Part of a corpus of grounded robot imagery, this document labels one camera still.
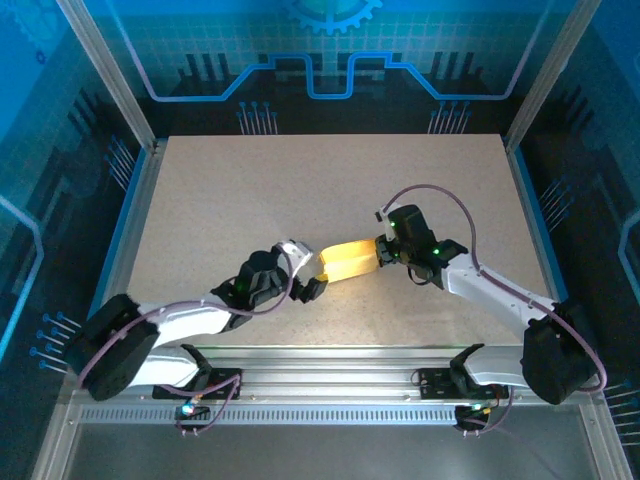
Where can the aluminium side rail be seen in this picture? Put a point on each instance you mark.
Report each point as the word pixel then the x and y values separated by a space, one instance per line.
pixel 129 250
pixel 536 240

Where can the aluminium frame post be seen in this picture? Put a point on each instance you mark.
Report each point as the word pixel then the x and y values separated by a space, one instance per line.
pixel 111 75
pixel 550 75

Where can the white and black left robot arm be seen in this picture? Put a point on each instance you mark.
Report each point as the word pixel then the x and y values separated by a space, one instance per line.
pixel 195 320

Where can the yellow paper box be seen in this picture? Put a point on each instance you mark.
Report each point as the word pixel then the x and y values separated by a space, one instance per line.
pixel 347 262

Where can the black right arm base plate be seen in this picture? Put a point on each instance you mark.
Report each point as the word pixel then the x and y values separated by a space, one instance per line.
pixel 432 385

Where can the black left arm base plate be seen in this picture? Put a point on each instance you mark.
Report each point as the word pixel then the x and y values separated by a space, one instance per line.
pixel 225 374

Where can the grey metal panel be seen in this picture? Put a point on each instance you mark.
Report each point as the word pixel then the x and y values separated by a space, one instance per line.
pixel 325 450

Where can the small LED controller board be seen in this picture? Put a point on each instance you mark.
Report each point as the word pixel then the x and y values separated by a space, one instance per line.
pixel 189 410
pixel 475 410

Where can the aluminium mounting rail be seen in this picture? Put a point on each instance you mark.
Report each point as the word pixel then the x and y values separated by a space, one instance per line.
pixel 325 375

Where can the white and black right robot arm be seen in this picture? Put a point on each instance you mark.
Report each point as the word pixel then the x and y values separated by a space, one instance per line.
pixel 490 290

